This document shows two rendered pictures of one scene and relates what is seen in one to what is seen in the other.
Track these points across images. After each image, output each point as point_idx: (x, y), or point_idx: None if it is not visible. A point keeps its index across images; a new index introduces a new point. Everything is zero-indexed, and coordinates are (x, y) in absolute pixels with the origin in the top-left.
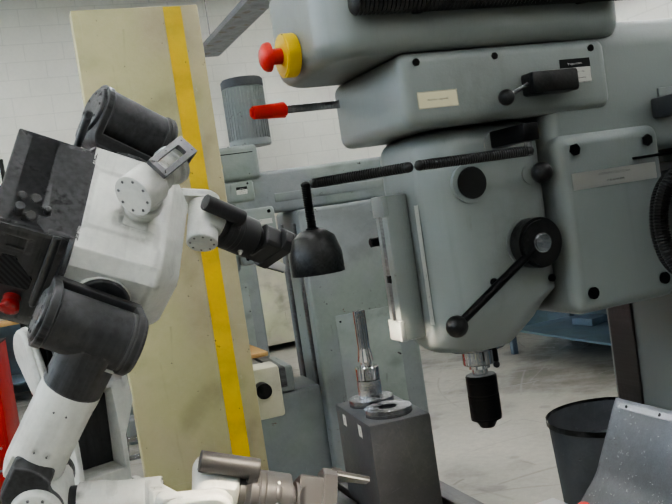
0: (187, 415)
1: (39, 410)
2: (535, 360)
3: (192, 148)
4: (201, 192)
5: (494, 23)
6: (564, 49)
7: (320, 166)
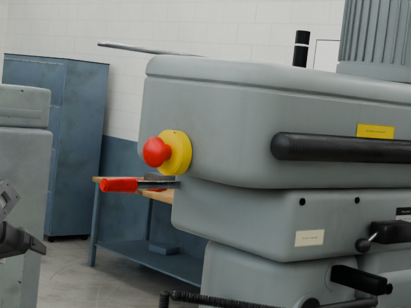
0: None
1: None
2: (109, 277)
3: (16, 195)
4: None
5: (366, 172)
6: (402, 198)
7: None
